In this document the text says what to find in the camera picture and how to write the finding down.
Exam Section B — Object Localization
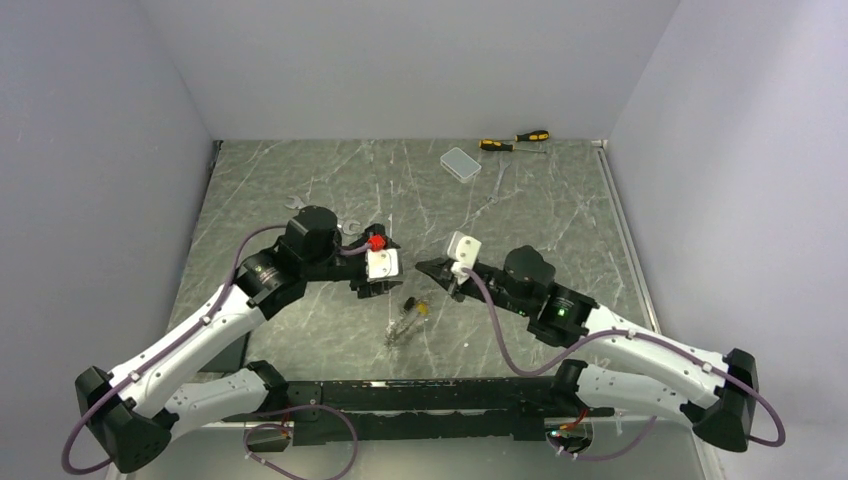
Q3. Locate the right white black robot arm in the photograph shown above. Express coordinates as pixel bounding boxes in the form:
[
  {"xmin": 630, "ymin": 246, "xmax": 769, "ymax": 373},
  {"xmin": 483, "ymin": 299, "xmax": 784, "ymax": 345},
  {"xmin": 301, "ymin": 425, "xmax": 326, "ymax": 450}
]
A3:
[{"xmin": 415, "ymin": 245, "xmax": 759, "ymax": 452}]

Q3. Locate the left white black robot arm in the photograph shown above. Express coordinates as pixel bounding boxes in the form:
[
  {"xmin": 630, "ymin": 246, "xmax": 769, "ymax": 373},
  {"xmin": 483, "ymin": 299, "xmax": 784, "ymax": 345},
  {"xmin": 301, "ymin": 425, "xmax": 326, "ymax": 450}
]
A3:
[{"xmin": 61, "ymin": 206, "xmax": 403, "ymax": 475}]

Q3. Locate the large silver combination wrench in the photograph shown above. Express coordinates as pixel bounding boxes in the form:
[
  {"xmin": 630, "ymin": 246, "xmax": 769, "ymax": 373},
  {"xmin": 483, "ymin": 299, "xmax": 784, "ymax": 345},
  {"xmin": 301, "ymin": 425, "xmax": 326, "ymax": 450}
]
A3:
[{"xmin": 286, "ymin": 193, "xmax": 380, "ymax": 237}]

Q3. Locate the small silver wrench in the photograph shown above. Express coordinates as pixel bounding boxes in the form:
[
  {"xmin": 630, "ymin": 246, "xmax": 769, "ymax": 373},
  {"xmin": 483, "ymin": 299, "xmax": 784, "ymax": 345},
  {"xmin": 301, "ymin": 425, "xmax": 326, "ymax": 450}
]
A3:
[{"xmin": 487, "ymin": 158, "xmax": 511, "ymax": 204}]

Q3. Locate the white plastic box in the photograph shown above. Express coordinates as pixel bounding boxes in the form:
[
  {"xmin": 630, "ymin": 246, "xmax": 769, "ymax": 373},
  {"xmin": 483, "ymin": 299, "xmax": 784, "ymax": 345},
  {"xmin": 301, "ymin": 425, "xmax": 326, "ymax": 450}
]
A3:
[{"xmin": 440, "ymin": 147, "xmax": 482, "ymax": 184}]

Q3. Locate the yellow black screwdriver front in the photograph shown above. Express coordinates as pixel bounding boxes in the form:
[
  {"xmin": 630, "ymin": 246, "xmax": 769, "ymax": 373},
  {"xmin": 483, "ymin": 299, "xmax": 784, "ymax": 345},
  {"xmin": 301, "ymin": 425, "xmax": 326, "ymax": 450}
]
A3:
[{"xmin": 478, "ymin": 139, "xmax": 545, "ymax": 154}]

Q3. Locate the yellow black screwdriver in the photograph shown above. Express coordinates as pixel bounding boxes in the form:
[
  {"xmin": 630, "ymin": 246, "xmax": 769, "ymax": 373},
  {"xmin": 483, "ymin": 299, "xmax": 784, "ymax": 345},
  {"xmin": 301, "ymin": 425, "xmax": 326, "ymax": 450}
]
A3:
[
  {"xmin": 514, "ymin": 130, "xmax": 550, "ymax": 142},
  {"xmin": 478, "ymin": 139, "xmax": 545, "ymax": 154}
]

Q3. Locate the yellow black screwdriver rear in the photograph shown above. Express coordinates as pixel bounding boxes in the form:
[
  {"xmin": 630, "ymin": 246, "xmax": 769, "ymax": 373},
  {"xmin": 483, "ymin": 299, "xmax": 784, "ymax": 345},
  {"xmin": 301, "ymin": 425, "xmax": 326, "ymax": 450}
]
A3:
[{"xmin": 514, "ymin": 130, "xmax": 550, "ymax": 142}]

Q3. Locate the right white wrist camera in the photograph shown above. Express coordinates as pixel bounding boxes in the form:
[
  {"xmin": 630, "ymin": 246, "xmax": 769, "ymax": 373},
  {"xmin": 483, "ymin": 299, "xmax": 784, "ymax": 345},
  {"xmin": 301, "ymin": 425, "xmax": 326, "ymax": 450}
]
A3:
[{"xmin": 446, "ymin": 231, "xmax": 482, "ymax": 277}]

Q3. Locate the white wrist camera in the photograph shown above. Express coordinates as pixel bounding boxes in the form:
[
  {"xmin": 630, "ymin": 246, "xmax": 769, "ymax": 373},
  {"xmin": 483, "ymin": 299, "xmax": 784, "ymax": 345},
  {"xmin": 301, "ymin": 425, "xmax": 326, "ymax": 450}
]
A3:
[
  {"xmin": 366, "ymin": 235, "xmax": 402, "ymax": 282},
  {"xmin": 446, "ymin": 231, "xmax": 482, "ymax": 277}
]

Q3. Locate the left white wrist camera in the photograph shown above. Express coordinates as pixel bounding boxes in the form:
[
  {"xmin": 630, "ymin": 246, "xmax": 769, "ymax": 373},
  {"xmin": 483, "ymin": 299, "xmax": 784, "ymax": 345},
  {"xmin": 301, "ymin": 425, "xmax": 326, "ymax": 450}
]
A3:
[{"xmin": 366, "ymin": 235, "xmax": 402, "ymax": 282}]

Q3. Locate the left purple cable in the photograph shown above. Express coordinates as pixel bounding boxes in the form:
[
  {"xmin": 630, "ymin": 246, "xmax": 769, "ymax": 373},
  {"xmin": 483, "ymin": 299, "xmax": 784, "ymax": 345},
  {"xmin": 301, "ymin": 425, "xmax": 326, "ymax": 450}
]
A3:
[{"xmin": 62, "ymin": 225, "xmax": 360, "ymax": 480}]

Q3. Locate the aluminium rail frame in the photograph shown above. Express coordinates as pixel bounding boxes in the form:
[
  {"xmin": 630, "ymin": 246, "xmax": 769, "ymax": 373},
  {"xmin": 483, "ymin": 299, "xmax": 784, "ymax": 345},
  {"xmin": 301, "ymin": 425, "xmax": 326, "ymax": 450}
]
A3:
[{"xmin": 112, "ymin": 373, "xmax": 704, "ymax": 479}]

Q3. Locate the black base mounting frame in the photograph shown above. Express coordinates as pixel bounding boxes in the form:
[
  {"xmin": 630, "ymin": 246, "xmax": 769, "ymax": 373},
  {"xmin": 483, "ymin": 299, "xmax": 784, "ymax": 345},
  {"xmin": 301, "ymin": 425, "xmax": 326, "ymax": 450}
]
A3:
[{"xmin": 221, "ymin": 360, "xmax": 614, "ymax": 446}]

